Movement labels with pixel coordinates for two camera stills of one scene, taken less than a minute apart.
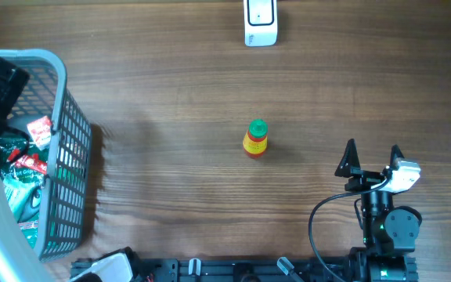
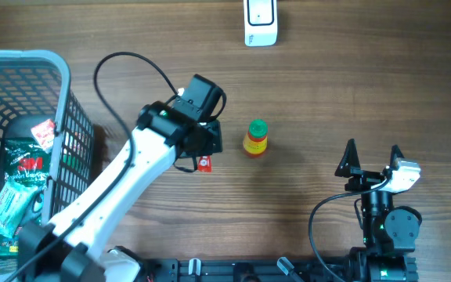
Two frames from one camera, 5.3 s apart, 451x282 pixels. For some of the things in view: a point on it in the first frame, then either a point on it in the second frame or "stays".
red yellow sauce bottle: x=255 y=139 stays
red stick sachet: x=31 y=160 to x=205 y=164
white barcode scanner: x=261 y=26 stays
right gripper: x=364 y=178 stays
